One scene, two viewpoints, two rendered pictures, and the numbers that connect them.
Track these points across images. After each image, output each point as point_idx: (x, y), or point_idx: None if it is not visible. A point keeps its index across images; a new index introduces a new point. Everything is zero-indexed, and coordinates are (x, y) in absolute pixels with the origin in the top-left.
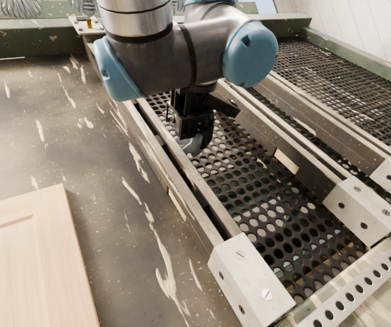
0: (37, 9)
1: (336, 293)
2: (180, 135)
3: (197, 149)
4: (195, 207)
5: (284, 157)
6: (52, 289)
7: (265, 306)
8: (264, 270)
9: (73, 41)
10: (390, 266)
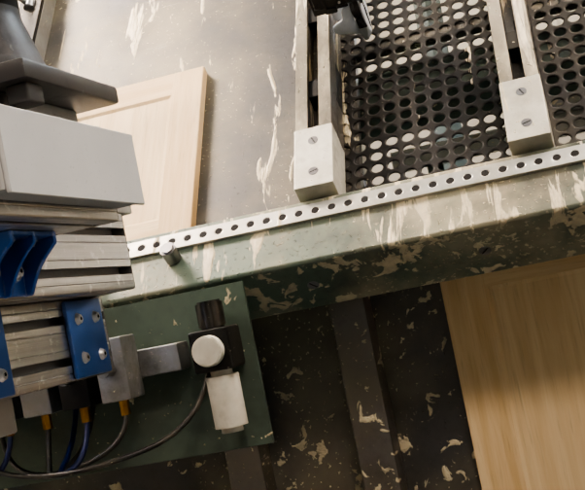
0: None
1: (387, 187)
2: (313, 11)
3: (358, 28)
4: (300, 95)
5: None
6: (170, 155)
7: (305, 177)
8: (325, 154)
9: None
10: (475, 177)
